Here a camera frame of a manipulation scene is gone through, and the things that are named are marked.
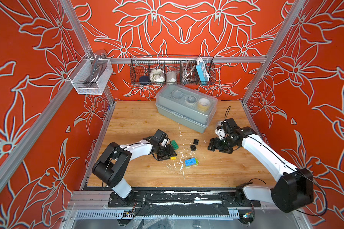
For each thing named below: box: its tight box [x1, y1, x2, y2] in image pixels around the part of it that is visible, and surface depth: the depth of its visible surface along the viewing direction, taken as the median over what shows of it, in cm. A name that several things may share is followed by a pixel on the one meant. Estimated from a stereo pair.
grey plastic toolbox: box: [155, 84, 218, 134], surface depth 97 cm
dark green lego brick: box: [170, 140, 180, 150], surface depth 95 cm
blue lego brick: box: [184, 157, 197, 167], surface depth 83 cm
